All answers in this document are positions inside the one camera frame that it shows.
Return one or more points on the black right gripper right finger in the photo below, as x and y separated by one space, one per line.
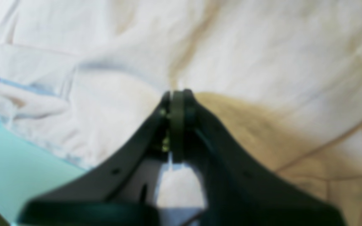
239 190

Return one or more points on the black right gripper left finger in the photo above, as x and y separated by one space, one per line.
122 190

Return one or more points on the pink T-shirt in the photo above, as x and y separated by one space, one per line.
78 77

